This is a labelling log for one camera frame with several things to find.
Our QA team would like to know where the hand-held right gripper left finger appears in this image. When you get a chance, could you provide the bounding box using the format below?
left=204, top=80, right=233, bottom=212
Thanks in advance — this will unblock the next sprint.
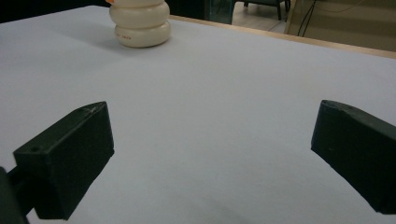
left=12, top=101, right=116, bottom=221

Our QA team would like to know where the beige cabinet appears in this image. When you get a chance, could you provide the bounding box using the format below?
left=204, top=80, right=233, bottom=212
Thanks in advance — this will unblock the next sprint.
left=284, top=0, right=396, bottom=53

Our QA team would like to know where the dark chair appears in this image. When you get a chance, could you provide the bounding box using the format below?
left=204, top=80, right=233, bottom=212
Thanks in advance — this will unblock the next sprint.
left=242, top=0, right=292, bottom=21

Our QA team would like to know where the black cable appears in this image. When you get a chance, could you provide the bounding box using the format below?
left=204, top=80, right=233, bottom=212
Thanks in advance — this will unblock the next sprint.
left=296, top=0, right=317, bottom=37

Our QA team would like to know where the white paper sheet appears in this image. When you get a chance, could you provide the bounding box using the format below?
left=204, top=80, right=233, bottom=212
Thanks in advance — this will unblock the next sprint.
left=0, top=5, right=396, bottom=224

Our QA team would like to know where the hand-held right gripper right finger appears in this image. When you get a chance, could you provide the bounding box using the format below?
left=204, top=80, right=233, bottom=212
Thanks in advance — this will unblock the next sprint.
left=310, top=99, right=396, bottom=216

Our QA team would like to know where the cream ribbed plastic bottle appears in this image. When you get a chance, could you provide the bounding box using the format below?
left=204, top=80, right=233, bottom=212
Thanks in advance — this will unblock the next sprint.
left=105, top=0, right=173, bottom=49

